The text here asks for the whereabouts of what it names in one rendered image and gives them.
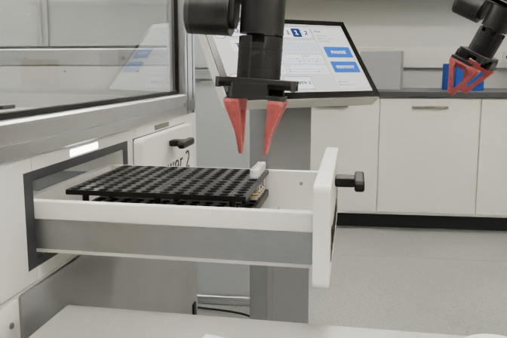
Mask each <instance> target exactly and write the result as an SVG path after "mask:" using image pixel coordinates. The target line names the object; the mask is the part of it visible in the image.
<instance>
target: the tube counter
mask: <svg viewBox="0 0 507 338"><path fill-rule="evenodd" d="M282 52H320V50H319V48H318V45H317V43H316V41H283V49H282Z"/></svg>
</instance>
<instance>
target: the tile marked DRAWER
mask: <svg viewBox="0 0 507 338"><path fill-rule="evenodd" d="M283 78H284V80H285V81H298V82H299V87H298V90H299V89H316V88H315V86H314V83H313V81H312V79H311V76H283Z"/></svg>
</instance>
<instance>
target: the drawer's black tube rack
mask: <svg viewBox="0 0 507 338"><path fill-rule="evenodd" d="M249 176H250V169H234V168H210V167H162V166H138V165H123V166H121V167H117V168H116V169H114V170H111V171H108V172H106V173H104V174H101V175H99V176H97V177H94V178H92V179H90V180H87V181H85V182H83V183H79V184H78V185H76V186H73V187H71V188H68V189H66V195H82V201H89V195H98V196H99V197H98V198H95V199H94V200H92V201H104V202H122V203H140V204H174V205H192V206H208V207H242V208H261V207H262V206H263V204H264V202H265V201H266V199H267V198H268V197H269V190H268V189H265V191H264V193H262V195H261V196H260V197H259V198H258V200H251V199H250V197H249V199H248V200H247V201H246V202H243V201H230V195H231V194H235V193H234V191H235V190H236V189H237V188H238V187H239V186H240V185H241V184H242V183H243V182H246V179H247V178H248V177H249Z"/></svg>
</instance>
